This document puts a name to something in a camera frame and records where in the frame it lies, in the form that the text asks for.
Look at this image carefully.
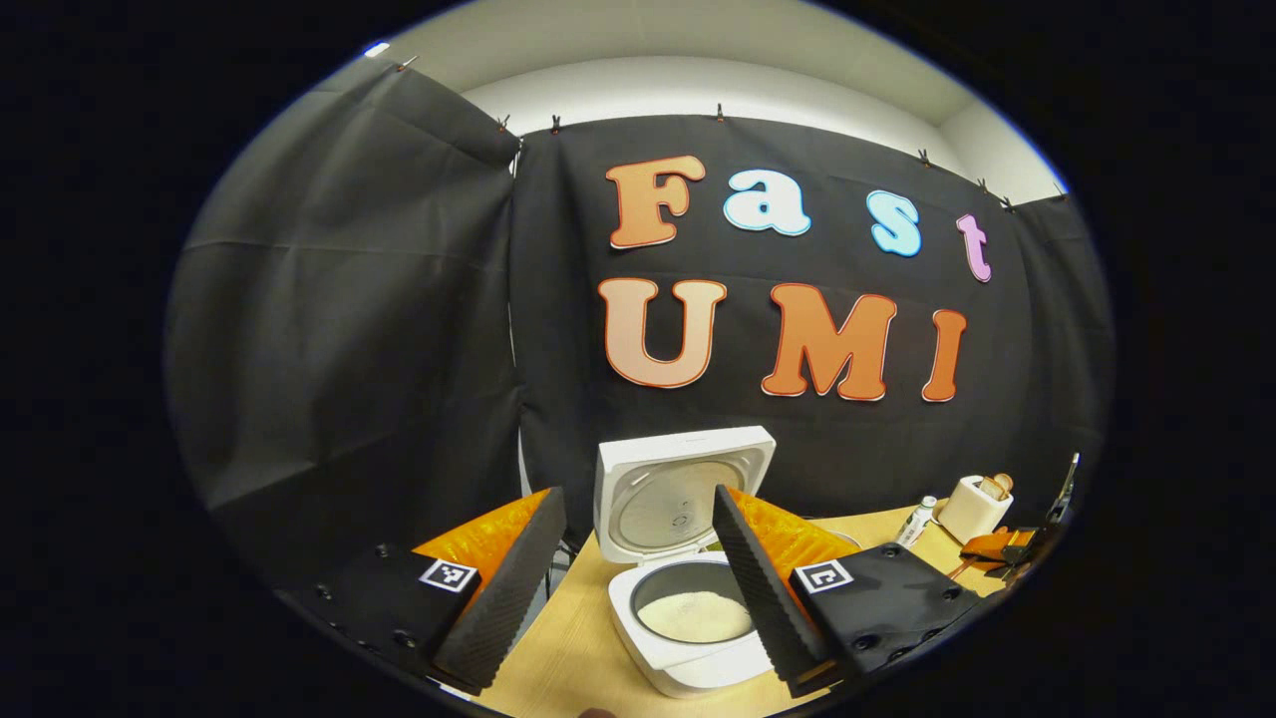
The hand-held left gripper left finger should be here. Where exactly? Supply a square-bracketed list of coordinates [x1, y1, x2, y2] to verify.
[279, 487, 569, 697]

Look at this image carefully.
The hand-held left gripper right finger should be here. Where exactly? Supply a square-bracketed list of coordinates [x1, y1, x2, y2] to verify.
[712, 485, 988, 699]

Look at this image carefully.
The white rice heap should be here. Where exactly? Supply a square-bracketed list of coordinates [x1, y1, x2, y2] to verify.
[638, 590, 753, 644]

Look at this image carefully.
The white rice cooker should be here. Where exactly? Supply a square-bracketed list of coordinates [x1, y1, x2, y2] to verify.
[593, 426, 798, 699]

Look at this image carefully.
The white toaster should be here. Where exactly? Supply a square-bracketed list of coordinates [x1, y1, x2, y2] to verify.
[935, 475, 1014, 545]

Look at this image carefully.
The white milk bottle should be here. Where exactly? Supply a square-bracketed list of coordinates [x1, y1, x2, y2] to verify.
[894, 496, 938, 549]

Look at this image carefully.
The grey metal stand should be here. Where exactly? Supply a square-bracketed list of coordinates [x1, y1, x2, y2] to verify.
[1047, 452, 1083, 528]

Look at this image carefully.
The black backdrop cloth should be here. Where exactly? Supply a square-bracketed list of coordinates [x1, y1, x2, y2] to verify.
[164, 60, 1117, 599]

